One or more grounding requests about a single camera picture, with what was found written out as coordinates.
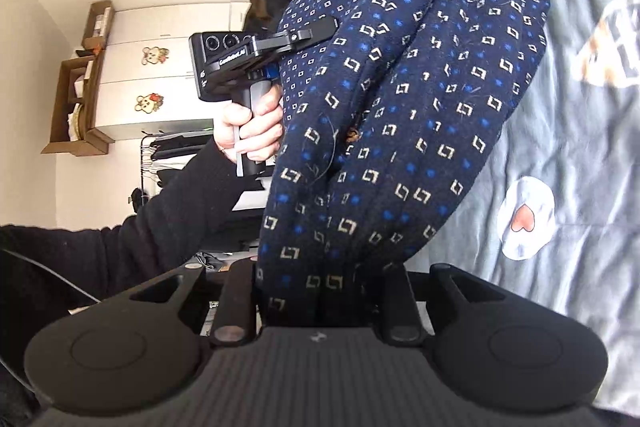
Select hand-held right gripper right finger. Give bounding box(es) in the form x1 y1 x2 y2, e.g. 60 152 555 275
375 263 507 343

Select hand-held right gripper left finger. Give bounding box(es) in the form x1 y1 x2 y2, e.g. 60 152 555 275
126 259 262 349

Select navy patterned sweater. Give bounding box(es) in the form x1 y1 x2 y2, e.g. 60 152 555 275
257 0 551 328

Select person's left forearm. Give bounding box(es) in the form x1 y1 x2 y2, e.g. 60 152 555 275
0 139 275 323

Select clothes rack with hanging clothes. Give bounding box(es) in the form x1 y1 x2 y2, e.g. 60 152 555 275
132 119 273 258

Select person's left hand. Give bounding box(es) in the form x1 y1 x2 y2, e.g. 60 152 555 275
214 84 286 166

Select white wardrobe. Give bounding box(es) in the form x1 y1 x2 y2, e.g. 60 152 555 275
92 2 251 140

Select cartoon mouse sticker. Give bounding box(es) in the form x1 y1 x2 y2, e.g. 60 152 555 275
134 93 165 114
140 47 171 66

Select cardboard storage boxes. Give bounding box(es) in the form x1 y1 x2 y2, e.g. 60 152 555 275
41 0 116 156

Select grey printed bed quilt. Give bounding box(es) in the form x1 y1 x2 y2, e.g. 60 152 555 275
320 0 640 418

